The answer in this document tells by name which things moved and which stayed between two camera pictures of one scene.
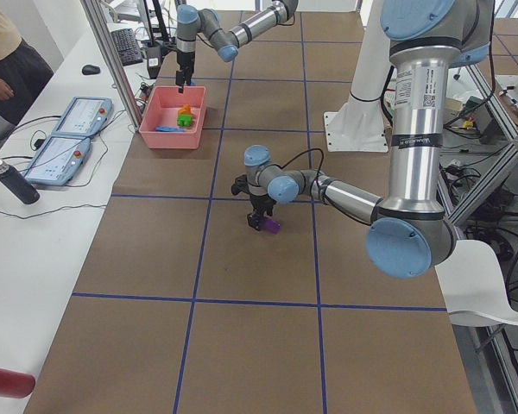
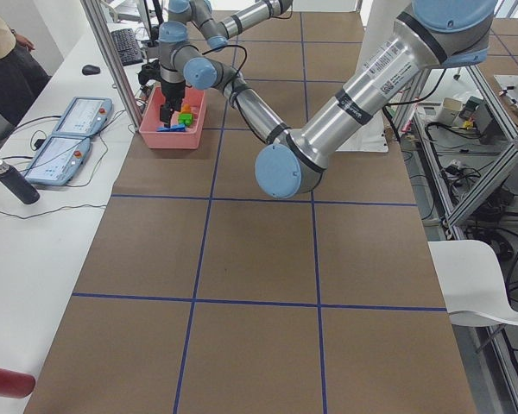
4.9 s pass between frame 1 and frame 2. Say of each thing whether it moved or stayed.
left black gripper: moved
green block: stayed
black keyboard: stayed
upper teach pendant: stayed
